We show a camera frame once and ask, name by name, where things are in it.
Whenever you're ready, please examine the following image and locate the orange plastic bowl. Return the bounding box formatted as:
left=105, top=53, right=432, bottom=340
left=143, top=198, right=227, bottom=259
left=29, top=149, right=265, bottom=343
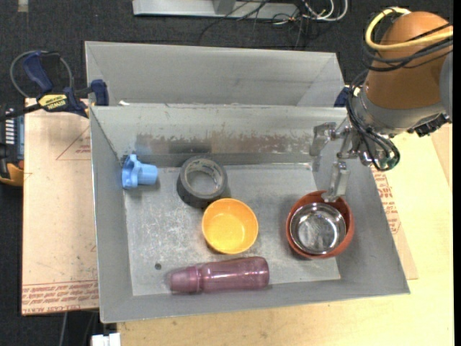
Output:
left=201, top=198, right=259, bottom=255

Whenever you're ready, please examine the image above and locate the pink plastic baby bottle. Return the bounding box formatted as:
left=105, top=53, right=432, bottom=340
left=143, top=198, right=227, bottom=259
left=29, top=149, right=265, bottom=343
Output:
left=168, top=256, right=271, bottom=296

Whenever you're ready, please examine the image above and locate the grey metal bin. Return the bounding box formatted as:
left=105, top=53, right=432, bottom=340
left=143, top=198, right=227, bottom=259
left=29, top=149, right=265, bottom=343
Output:
left=84, top=40, right=411, bottom=324

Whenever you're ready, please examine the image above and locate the blue plastic fitting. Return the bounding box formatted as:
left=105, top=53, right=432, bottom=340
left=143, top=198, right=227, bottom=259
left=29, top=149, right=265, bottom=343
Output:
left=121, top=153, right=159, bottom=190

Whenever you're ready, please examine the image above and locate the brown cardboard board red print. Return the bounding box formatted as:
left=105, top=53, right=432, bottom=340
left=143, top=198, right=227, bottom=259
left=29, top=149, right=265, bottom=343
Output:
left=21, top=97, right=419, bottom=317

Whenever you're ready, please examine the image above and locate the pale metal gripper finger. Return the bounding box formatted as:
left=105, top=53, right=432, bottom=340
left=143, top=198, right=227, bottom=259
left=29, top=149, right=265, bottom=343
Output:
left=310, top=122, right=338, bottom=173
left=323, top=161, right=352, bottom=204

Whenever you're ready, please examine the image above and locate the red-brown bowl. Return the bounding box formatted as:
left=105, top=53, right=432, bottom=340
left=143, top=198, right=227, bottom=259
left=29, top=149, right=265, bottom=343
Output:
left=285, top=190, right=356, bottom=260

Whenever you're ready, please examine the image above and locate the shiny steel bowl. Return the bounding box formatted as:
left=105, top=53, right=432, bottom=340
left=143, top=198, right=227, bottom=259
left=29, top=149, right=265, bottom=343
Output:
left=289, top=202, right=347, bottom=256

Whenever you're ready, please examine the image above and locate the black tape roll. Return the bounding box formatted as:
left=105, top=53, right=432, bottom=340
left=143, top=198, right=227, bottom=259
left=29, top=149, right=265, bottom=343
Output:
left=176, top=154, right=229, bottom=210

